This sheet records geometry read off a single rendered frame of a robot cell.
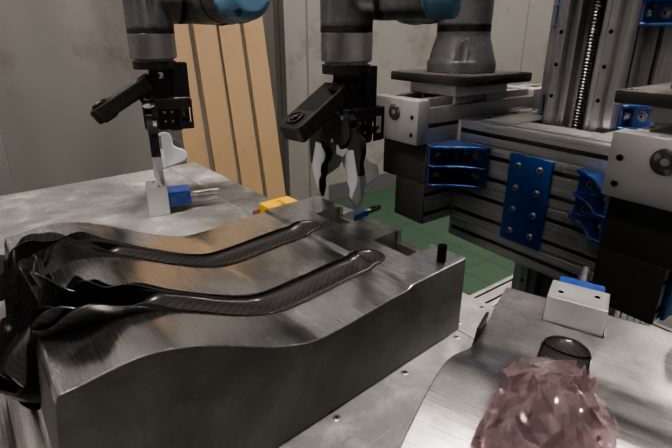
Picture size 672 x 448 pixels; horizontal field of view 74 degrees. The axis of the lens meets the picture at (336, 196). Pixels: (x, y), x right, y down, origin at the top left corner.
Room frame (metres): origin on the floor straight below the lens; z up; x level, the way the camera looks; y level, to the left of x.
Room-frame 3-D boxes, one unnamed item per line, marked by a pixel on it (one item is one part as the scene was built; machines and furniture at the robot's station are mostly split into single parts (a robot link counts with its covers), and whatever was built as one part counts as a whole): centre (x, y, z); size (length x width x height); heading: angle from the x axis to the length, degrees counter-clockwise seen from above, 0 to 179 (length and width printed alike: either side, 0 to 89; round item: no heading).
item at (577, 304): (0.41, -0.25, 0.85); 0.13 x 0.05 x 0.05; 147
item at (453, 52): (1.05, -0.28, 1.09); 0.15 x 0.15 x 0.10
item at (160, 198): (0.81, 0.29, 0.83); 0.13 x 0.05 x 0.05; 113
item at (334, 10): (0.68, -0.02, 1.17); 0.09 x 0.08 x 0.11; 73
